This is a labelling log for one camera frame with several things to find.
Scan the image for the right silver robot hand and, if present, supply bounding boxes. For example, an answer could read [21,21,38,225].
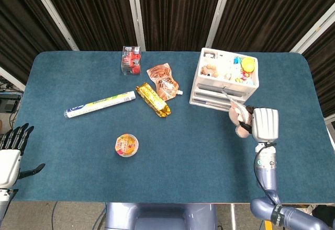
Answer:
[239,105,280,144]

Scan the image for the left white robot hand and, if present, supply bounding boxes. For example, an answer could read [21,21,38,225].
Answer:
[0,122,46,189]

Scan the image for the small plush toy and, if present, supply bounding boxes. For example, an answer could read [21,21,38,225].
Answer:
[221,90,253,139]

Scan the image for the black electronics box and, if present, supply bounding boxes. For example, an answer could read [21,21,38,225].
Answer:
[0,94,22,113]

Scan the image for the clear box of caps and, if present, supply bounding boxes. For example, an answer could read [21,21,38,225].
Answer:
[121,45,142,76]

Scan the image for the red and yellow toy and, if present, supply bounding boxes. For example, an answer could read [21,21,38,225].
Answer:
[235,69,256,85]

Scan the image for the yellow plastic toy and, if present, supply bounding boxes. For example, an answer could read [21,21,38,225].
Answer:
[241,56,256,72]

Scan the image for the white plastic drawer unit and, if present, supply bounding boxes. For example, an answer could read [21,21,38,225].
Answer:
[189,47,260,112]

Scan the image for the brown plush toy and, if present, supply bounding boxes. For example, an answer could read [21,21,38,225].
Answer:
[200,64,219,78]

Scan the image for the blue felt table cover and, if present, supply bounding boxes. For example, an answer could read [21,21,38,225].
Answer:
[13,51,335,204]

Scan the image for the long white wrap tube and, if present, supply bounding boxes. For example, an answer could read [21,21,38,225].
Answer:
[63,90,136,119]

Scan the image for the brown spouted drink pouch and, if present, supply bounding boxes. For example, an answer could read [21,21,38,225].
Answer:
[146,62,183,102]

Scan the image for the gold biscuit pack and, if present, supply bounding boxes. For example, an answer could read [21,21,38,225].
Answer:
[135,82,172,119]

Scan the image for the orange jelly cup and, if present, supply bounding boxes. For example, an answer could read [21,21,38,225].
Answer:
[114,133,139,158]

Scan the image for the blue-grey robot torso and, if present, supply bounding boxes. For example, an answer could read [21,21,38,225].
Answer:
[104,202,218,230]

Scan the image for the dark brown pleated curtain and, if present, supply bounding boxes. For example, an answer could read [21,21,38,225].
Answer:
[0,0,335,118]

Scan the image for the black floor cable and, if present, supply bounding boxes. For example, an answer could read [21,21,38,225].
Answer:
[50,201,61,230]

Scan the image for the white partition post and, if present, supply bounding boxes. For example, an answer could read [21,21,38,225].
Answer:
[205,0,235,49]
[125,0,147,52]
[0,66,26,91]
[288,4,335,54]
[27,0,80,51]

